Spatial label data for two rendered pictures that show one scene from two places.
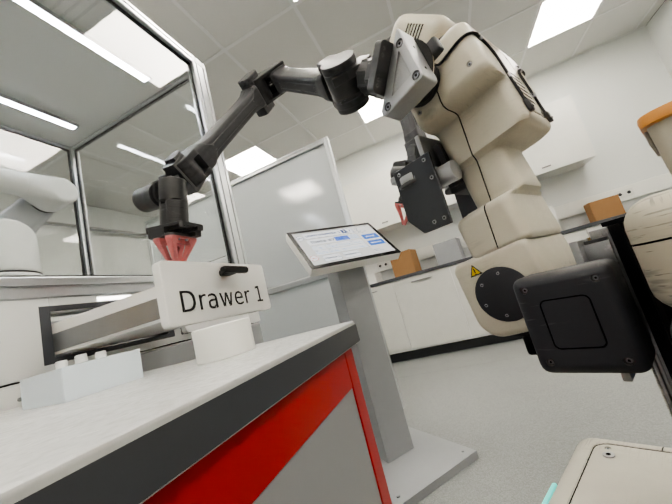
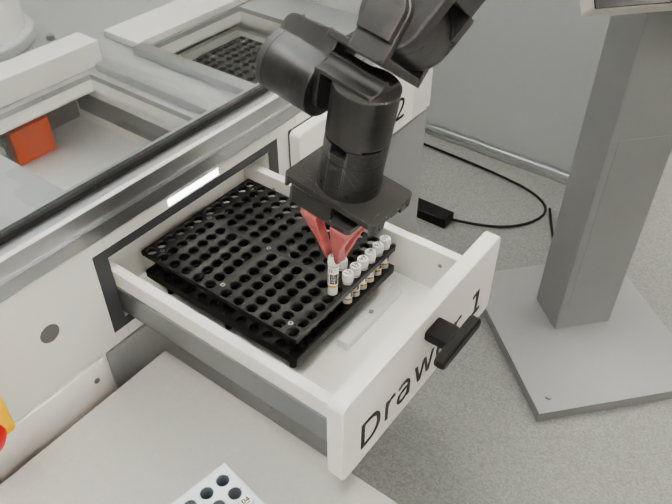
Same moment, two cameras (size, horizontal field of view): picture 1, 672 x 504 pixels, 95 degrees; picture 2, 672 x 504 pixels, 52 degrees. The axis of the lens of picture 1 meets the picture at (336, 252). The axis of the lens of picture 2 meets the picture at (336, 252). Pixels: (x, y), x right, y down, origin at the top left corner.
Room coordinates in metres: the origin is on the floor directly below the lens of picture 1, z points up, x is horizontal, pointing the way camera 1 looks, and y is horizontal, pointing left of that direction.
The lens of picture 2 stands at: (0.15, 0.18, 1.40)
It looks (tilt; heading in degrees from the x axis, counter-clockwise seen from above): 41 degrees down; 18
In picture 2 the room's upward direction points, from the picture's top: straight up
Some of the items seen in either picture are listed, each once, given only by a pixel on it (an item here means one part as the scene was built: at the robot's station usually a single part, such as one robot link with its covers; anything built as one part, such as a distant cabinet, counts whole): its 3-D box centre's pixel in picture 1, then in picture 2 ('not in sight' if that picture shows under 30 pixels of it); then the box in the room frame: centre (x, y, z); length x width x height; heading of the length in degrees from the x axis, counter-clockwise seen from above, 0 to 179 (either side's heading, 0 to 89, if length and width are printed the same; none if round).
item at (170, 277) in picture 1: (223, 290); (420, 345); (0.62, 0.24, 0.87); 0.29 x 0.02 x 0.11; 161
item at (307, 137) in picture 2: (217, 308); (357, 125); (1.01, 0.43, 0.87); 0.29 x 0.02 x 0.11; 161
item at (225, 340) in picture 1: (224, 340); not in sight; (0.39, 0.16, 0.78); 0.07 x 0.07 x 0.04
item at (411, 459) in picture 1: (372, 353); (628, 177); (1.58, -0.05, 0.51); 0.50 x 0.45 x 1.02; 29
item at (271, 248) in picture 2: not in sight; (270, 269); (0.68, 0.43, 0.87); 0.22 x 0.18 x 0.06; 71
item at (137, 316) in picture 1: (150, 318); (264, 269); (0.69, 0.44, 0.86); 0.40 x 0.26 x 0.06; 71
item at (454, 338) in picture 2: (230, 271); (447, 336); (0.61, 0.22, 0.91); 0.07 x 0.04 x 0.01; 161
